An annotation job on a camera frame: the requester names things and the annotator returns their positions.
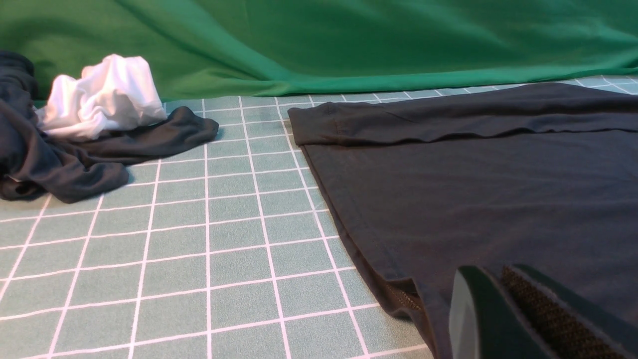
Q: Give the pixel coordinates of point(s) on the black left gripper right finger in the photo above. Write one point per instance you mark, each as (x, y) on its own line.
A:
(570, 325)

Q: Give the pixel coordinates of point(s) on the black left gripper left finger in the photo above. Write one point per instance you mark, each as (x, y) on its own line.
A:
(485, 322)

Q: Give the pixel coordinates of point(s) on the gray long sleeve shirt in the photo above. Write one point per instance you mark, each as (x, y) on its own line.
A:
(542, 175)

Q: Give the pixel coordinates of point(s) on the green grid table mat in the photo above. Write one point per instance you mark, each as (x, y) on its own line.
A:
(227, 251)

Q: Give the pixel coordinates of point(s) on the green backdrop cloth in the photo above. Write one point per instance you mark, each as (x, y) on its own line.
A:
(209, 48)

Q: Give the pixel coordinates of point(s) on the white crumpled cloth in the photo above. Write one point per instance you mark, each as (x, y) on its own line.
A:
(117, 94)

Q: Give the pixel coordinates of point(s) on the dark crumpled garment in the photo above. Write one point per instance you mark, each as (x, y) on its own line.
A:
(33, 162)

